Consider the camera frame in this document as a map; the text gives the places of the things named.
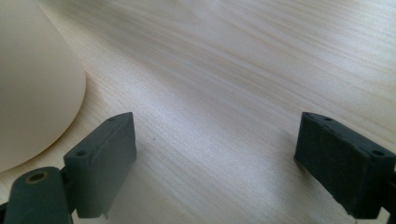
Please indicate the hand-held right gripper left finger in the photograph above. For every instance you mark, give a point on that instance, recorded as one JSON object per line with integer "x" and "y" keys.
{"x": 99, "y": 165}

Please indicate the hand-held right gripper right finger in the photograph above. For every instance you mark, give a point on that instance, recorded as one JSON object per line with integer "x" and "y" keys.
{"x": 339, "y": 165}

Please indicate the cream rounded bowl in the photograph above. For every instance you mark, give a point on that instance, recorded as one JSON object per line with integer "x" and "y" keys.
{"x": 34, "y": 84}

